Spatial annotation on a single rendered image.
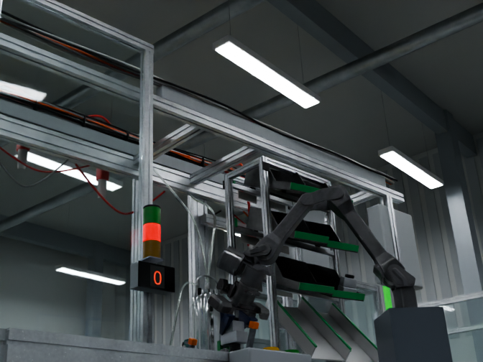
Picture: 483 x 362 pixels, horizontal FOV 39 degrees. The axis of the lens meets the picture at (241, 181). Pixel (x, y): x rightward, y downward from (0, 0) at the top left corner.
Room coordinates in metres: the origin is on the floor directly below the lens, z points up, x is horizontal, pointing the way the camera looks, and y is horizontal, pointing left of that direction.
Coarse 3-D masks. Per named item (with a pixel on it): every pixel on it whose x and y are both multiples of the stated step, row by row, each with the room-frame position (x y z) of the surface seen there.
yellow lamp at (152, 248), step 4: (148, 240) 1.78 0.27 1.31; (152, 240) 1.77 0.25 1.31; (156, 240) 1.78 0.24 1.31; (144, 244) 1.78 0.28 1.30; (148, 244) 1.77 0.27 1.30; (152, 244) 1.77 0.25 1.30; (156, 244) 1.78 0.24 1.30; (160, 244) 1.80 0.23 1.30; (144, 248) 1.78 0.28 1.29; (148, 248) 1.77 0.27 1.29; (152, 248) 1.77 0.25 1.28; (156, 248) 1.78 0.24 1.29; (160, 248) 1.80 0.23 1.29; (144, 252) 1.78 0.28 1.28; (148, 252) 1.77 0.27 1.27; (152, 252) 1.77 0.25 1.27; (156, 252) 1.78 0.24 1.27; (160, 252) 1.80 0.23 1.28; (144, 256) 1.78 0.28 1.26; (156, 256) 1.78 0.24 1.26; (160, 256) 1.80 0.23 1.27
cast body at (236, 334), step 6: (234, 318) 1.83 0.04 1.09; (234, 324) 1.82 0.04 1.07; (240, 324) 1.84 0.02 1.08; (228, 330) 1.83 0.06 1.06; (234, 330) 1.82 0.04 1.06; (240, 330) 1.84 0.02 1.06; (222, 336) 1.85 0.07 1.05; (228, 336) 1.83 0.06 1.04; (234, 336) 1.81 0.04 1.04; (240, 336) 1.82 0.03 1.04; (246, 336) 1.83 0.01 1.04; (222, 342) 1.85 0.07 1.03; (228, 342) 1.83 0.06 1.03; (234, 342) 1.82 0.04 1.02; (240, 342) 1.82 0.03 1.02; (246, 342) 1.83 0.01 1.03
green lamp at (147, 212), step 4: (144, 208) 1.78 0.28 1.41; (148, 208) 1.77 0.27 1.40; (152, 208) 1.77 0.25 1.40; (156, 208) 1.78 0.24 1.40; (144, 212) 1.78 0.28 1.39; (148, 212) 1.77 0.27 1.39; (152, 212) 1.77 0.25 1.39; (156, 212) 1.78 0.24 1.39; (160, 212) 1.80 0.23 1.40; (144, 216) 1.78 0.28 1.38; (148, 216) 1.77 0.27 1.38; (152, 216) 1.77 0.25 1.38; (156, 216) 1.78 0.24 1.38; (160, 216) 1.80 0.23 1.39; (144, 220) 1.78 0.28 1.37; (148, 220) 1.77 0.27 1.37; (152, 220) 1.77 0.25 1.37; (156, 220) 1.78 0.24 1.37; (160, 220) 1.80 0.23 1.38; (160, 224) 1.80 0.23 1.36
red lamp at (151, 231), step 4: (144, 224) 1.78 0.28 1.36; (148, 224) 1.77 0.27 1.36; (152, 224) 1.77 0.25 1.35; (156, 224) 1.78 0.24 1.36; (144, 228) 1.78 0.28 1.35; (148, 228) 1.77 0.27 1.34; (152, 228) 1.77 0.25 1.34; (156, 228) 1.78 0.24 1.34; (160, 228) 1.80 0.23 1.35; (144, 232) 1.78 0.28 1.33; (148, 232) 1.77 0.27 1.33; (152, 232) 1.77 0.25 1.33; (156, 232) 1.78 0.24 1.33; (160, 232) 1.80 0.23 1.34; (144, 236) 1.78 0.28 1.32; (148, 236) 1.77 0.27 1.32; (152, 236) 1.77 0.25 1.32; (156, 236) 1.78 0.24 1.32; (160, 236) 1.80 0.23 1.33; (144, 240) 1.78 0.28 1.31; (160, 240) 1.80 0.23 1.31
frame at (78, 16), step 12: (36, 0) 1.54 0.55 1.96; (48, 0) 1.56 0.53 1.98; (60, 12) 1.60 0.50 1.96; (72, 12) 1.62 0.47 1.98; (84, 24) 1.66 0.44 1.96; (96, 24) 1.67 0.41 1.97; (108, 24) 1.70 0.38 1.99; (120, 36) 1.73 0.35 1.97; (132, 36) 1.77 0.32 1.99; (144, 48) 1.80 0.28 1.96
